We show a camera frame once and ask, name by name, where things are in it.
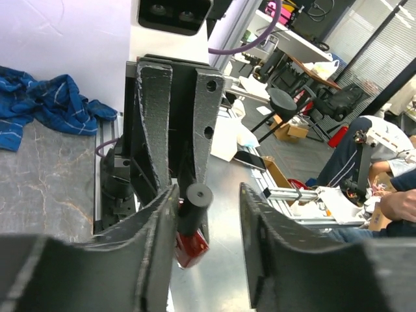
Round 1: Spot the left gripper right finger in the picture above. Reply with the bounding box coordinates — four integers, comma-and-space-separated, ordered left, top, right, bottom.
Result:
239, 183, 415, 311

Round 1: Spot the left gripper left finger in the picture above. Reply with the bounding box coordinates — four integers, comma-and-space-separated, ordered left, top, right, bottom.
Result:
1, 185, 179, 311

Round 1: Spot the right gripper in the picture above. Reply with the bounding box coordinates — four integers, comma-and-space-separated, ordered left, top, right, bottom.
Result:
123, 55, 225, 195

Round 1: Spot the red nail polish bottle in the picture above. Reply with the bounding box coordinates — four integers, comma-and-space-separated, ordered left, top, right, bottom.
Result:
174, 200, 211, 270

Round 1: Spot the black nail polish cap brush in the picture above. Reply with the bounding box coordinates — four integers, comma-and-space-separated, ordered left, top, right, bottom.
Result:
177, 183, 213, 237

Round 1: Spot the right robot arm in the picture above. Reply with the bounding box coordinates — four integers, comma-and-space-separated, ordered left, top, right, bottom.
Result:
98, 55, 225, 227

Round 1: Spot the black round stool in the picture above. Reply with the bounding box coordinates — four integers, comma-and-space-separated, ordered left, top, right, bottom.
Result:
250, 87, 298, 144

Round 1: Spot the smartphone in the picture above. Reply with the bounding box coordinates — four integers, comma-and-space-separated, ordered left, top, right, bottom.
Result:
233, 150, 267, 172

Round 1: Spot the cardboard box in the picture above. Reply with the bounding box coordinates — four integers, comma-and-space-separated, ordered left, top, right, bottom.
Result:
274, 115, 309, 142

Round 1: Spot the white desk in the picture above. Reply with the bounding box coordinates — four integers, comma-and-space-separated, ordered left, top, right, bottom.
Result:
248, 10, 333, 63

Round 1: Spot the blue plaid shirt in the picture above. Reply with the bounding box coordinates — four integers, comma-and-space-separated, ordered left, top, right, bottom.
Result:
1, 66, 118, 152

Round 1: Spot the person in background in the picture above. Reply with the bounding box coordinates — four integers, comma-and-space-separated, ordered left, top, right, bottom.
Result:
317, 116, 415, 243

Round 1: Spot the black office chair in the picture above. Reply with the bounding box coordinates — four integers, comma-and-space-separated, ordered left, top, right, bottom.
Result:
313, 83, 370, 122

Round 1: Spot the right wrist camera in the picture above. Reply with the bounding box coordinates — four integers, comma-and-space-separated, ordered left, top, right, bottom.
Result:
129, 0, 215, 66

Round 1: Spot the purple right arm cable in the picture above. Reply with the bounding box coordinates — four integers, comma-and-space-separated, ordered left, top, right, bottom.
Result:
207, 0, 283, 56

